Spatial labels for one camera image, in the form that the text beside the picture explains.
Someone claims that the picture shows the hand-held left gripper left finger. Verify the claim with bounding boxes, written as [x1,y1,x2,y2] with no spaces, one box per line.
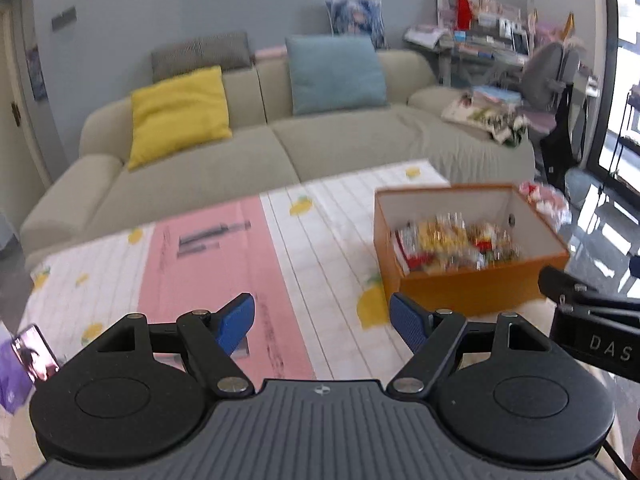
[75,292,256,400]

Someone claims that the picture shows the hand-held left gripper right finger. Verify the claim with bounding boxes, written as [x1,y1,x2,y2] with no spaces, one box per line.
[386,292,558,401]

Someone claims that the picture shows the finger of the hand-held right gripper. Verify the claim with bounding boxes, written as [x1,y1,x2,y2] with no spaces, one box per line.
[539,266,640,313]

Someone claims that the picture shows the orange cardboard box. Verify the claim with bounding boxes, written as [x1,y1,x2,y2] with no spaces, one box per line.
[374,183,571,317]

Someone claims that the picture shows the red snack packet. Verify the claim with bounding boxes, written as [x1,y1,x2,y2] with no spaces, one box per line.
[395,224,433,272]

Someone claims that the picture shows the clear green snack packet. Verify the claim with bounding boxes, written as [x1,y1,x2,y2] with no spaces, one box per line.
[477,240,523,268]

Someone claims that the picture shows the snacks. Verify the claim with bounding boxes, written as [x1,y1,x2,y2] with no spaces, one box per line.
[419,215,471,256]

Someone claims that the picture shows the brown snack packet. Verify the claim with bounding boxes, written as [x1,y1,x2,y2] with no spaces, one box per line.
[465,222,503,256]

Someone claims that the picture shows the plastic snack bag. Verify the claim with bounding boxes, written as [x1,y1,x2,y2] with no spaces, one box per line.
[517,181,571,233]

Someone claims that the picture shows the black garment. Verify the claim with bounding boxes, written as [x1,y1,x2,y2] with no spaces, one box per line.
[541,82,588,188]

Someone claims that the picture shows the green white tote bag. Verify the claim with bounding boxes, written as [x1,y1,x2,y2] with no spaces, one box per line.
[490,112,531,150]

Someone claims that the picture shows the beige sofa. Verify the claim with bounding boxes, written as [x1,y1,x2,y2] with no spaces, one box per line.
[20,50,537,271]

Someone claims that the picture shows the black metal rack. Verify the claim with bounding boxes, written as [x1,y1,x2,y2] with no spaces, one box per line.
[597,87,640,196]

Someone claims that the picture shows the black smartphone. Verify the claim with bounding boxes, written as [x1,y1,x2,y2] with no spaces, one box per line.
[10,324,61,386]

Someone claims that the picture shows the stack of books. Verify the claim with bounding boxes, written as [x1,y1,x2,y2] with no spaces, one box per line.
[470,85,523,111]

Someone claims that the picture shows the yellow pillow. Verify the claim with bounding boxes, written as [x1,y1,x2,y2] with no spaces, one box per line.
[127,66,234,171]

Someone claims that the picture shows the open magazine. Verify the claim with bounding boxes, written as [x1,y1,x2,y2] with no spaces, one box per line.
[441,94,501,133]

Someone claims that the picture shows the grey desk chair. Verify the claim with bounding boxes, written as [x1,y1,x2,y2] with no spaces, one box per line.
[520,42,586,133]

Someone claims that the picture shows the purple box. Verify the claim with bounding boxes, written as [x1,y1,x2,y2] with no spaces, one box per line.
[0,342,38,415]

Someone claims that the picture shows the white desk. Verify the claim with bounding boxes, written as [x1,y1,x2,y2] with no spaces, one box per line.
[437,45,528,88]

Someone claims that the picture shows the blue pillow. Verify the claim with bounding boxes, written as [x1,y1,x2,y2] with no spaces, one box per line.
[285,35,390,116]

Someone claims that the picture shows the grey pillow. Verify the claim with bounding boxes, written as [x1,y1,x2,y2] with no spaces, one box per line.
[151,31,252,83]

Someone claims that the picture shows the white desk shelf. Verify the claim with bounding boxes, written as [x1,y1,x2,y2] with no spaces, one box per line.
[436,0,538,56]

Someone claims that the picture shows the red bag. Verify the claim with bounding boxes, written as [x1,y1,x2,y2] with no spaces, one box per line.
[454,0,475,31]

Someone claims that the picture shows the figure print pillow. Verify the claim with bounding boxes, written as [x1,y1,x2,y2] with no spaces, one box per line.
[325,0,387,51]

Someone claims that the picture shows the wall poster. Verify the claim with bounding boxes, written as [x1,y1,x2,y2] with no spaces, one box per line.
[25,45,48,102]

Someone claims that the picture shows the grey wall switch panel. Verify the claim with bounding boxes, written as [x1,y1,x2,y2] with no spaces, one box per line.
[51,6,78,31]

